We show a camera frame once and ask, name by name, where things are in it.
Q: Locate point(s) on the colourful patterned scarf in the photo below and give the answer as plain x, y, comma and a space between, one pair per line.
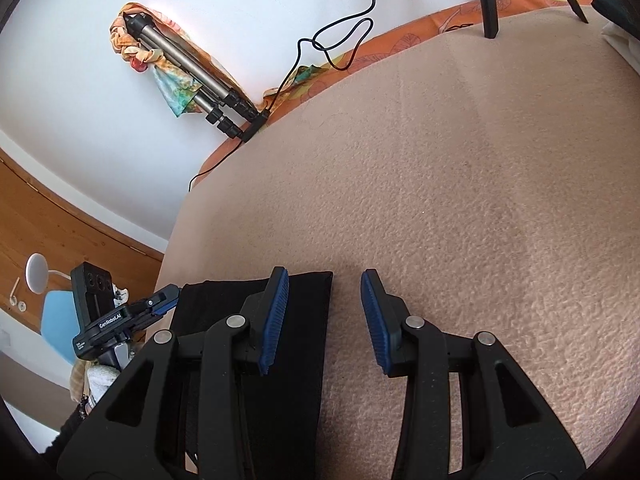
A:
172, 92

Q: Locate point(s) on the black t-shirt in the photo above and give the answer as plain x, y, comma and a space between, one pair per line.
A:
305, 360

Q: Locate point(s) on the dark teal garment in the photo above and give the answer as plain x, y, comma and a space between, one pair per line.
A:
612, 10

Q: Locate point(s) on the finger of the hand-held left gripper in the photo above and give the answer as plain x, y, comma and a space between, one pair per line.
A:
162, 302

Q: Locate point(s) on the person's left hand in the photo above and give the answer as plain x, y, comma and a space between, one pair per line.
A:
102, 380

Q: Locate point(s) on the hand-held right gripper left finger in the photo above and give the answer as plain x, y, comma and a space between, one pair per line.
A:
275, 320

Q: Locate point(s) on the white folded garment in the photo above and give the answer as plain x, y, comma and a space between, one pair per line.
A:
620, 42

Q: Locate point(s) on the white desk lamp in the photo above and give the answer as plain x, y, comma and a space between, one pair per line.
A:
37, 272

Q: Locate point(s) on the folded silver tripod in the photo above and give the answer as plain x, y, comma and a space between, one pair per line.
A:
190, 62

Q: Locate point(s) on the beige blanket on table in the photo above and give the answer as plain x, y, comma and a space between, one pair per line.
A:
450, 185

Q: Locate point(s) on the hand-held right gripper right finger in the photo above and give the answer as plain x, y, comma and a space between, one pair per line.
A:
375, 320

